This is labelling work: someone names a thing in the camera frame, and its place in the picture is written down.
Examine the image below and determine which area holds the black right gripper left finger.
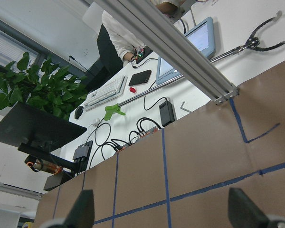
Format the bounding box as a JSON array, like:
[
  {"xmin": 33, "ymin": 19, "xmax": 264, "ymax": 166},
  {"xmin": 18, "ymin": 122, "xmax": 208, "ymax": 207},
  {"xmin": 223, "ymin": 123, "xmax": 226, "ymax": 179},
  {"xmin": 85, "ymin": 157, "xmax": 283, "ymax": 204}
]
[{"xmin": 64, "ymin": 190, "xmax": 95, "ymax": 228}]

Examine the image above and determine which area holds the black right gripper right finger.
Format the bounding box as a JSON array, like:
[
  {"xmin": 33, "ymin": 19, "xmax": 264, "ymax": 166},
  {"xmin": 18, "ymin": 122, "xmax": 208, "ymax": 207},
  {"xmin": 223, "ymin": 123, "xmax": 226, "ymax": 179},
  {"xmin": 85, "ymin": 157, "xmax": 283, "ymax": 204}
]
[{"xmin": 228, "ymin": 188, "xmax": 269, "ymax": 228}]

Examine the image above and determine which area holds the black usb hub box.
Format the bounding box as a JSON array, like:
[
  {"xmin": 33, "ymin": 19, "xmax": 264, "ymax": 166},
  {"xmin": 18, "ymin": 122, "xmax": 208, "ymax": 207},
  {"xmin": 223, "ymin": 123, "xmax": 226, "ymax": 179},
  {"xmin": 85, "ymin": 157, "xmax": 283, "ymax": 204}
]
[{"xmin": 73, "ymin": 140, "xmax": 93, "ymax": 163}]

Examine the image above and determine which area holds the black monitor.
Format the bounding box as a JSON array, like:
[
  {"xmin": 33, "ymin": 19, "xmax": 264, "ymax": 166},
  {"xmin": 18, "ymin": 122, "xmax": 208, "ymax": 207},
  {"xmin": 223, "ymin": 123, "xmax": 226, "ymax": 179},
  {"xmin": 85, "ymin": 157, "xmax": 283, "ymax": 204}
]
[{"xmin": 0, "ymin": 102, "xmax": 87, "ymax": 152}]

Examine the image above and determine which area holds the black computer mouse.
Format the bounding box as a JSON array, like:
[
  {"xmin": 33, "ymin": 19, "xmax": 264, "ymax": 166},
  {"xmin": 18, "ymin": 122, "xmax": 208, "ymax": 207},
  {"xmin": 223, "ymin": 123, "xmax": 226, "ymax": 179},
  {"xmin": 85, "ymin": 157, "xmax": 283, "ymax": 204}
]
[{"xmin": 74, "ymin": 105, "xmax": 84, "ymax": 120}]

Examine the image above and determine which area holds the metal allen key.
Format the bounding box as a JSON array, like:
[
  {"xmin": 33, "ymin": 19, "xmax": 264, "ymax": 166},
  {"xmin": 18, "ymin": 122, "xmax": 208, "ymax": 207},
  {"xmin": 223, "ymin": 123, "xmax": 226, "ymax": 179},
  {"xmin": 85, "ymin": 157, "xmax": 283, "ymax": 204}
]
[{"xmin": 180, "ymin": 102, "xmax": 192, "ymax": 113}]

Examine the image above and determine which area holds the black power adapter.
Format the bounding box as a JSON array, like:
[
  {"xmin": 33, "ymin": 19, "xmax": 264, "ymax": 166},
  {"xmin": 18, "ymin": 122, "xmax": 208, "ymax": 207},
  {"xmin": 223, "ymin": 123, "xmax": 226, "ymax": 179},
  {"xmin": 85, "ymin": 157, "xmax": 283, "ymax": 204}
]
[{"xmin": 159, "ymin": 101, "xmax": 175, "ymax": 127}]

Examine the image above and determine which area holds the white keyboard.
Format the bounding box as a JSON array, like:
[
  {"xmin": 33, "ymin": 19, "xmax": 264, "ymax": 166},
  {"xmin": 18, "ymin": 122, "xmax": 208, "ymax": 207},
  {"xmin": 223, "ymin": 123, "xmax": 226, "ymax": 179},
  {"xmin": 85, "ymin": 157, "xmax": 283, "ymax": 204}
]
[{"xmin": 83, "ymin": 76, "xmax": 127, "ymax": 111}]

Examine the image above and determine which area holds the green potted plant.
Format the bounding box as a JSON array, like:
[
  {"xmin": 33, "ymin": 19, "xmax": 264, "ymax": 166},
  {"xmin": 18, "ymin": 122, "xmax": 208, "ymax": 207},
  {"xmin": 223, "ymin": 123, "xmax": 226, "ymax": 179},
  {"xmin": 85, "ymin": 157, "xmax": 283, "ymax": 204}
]
[{"xmin": 0, "ymin": 52, "xmax": 88, "ymax": 120}]

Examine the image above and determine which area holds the small red object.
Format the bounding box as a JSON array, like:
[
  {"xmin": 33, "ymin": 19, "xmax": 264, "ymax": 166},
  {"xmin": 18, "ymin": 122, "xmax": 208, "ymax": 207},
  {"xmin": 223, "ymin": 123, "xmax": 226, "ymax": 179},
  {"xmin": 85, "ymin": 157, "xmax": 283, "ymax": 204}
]
[{"xmin": 129, "ymin": 87, "xmax": 137, "ymax": 94}]

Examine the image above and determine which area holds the black smartphone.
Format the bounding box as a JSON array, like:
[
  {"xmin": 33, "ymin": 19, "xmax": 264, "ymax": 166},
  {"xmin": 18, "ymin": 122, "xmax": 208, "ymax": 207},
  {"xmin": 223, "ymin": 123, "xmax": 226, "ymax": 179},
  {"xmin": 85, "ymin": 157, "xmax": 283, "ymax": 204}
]
[{"xmin": 128, "ymin": 70, "xmax": 152, "ymax": 86}]

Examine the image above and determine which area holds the long reach grabber tool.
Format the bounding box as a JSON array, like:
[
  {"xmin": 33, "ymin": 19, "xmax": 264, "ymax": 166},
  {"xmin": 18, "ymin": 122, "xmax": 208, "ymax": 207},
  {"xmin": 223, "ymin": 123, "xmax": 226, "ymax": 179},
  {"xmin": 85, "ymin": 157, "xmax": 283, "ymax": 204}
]
[{"xmin": 104, "ymin": 10, "xmax": 285, "ymax": 121}]

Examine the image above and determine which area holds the person in white shirt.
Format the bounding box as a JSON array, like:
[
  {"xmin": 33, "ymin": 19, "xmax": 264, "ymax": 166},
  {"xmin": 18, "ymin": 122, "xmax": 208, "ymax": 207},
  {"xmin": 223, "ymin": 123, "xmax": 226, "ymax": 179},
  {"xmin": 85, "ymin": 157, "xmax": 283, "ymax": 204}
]
[{"xmin": 102, "ymin": 0, "xmax": 183, "ymax": 63}]

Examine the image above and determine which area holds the blue teach pendant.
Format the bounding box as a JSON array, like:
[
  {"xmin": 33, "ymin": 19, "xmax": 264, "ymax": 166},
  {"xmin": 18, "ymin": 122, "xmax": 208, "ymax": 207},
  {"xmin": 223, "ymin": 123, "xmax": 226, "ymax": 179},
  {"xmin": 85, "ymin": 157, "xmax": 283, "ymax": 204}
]
[{"xmin": 155, "ymin": 17, "xmax": 216, "ymax": 86}]

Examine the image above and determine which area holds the aluminium frame post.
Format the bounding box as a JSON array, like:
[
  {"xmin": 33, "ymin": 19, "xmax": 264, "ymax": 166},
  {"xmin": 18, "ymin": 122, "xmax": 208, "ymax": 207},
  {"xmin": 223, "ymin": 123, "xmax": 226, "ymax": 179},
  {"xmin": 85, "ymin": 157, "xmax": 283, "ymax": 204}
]
[{"xmin": 97, "ymin": 0, "xmax": 239, "ymax": 104}]

